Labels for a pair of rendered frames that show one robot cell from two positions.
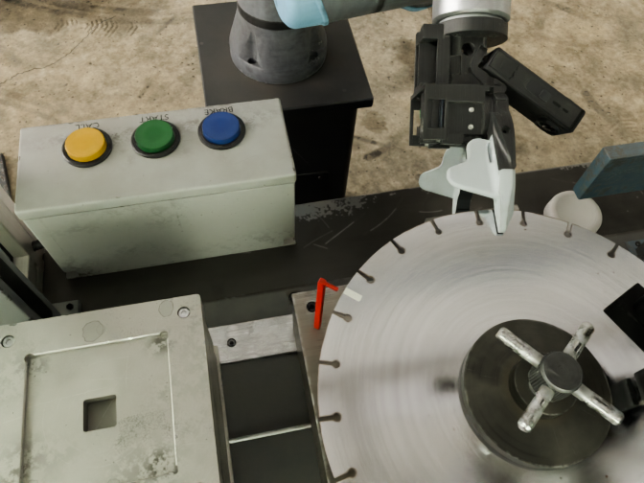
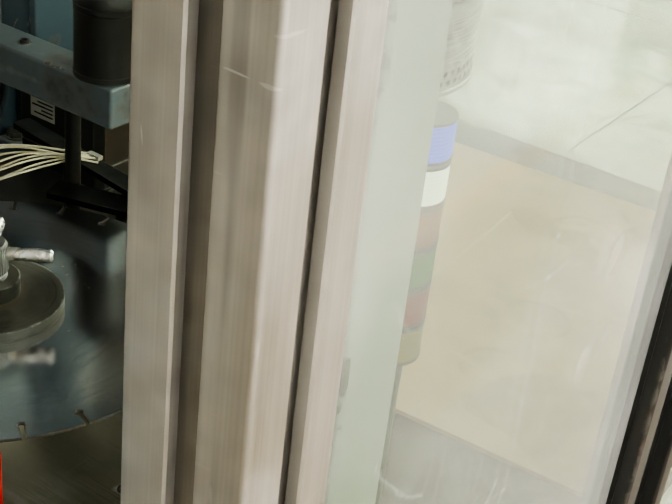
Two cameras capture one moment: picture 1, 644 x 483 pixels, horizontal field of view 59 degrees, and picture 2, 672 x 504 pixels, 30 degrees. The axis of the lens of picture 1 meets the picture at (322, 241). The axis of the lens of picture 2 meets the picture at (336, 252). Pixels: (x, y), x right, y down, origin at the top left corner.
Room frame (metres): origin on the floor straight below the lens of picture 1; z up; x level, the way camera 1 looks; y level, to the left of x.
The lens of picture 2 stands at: (0.47, 0.59, 1.48)
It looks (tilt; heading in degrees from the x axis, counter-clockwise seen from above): 30 degrees down; 228
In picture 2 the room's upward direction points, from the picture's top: 7 degrees clockwise
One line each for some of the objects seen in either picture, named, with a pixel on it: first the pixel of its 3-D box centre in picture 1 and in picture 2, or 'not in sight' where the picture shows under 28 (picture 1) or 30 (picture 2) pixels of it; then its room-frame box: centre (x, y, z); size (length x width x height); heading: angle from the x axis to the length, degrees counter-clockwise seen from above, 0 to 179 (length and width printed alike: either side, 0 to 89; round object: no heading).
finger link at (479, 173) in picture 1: (478, 180); not in sight; (0.31, -0.14, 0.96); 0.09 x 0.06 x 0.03; 5
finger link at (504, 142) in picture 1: (494, 138); not in sight; (0.36, -0.15, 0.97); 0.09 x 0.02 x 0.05; 5
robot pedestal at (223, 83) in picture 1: (282, 186); not in sight; (0.69, 0.10, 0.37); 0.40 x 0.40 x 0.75; 16
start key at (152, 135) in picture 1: (155, 139); not in sight; (0.38, 0.19, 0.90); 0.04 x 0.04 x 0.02
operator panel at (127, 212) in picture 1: (170, 191); not in sight; (0.36, 0.18, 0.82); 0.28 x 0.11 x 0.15; 106
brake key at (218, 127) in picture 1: (221, 131); not in sight; (0.40, 0.12, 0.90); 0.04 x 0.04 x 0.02
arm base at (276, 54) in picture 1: (278, 23); not in sight; (0.69, 0.10, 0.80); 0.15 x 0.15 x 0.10
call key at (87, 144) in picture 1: (87, 148); not in sight; (0.36, 0.25, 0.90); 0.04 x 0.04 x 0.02
